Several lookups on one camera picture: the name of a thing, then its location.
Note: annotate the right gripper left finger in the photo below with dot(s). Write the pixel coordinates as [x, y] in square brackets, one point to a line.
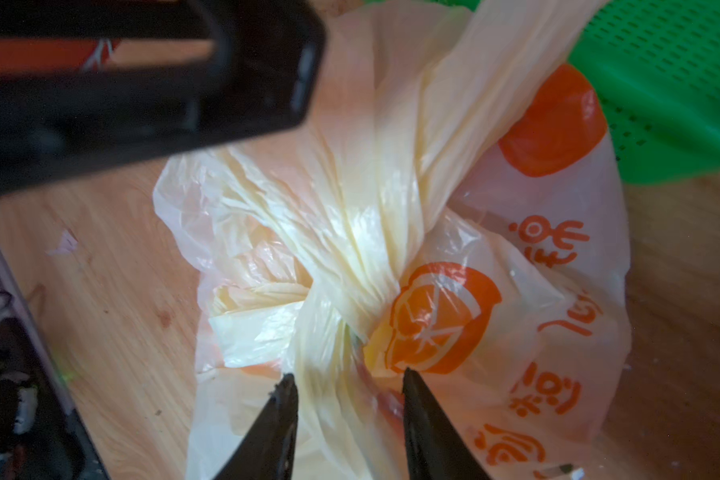
[267, 450]

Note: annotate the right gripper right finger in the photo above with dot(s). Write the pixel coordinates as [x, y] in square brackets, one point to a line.
[434, 449]

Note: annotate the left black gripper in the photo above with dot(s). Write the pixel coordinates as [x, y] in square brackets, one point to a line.
[258, 79]

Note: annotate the translucent printed plastic bag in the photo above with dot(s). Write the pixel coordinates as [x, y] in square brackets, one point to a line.
[451, 205]

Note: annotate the green plastic basket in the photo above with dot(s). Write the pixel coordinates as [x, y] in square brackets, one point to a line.
[633, 95]

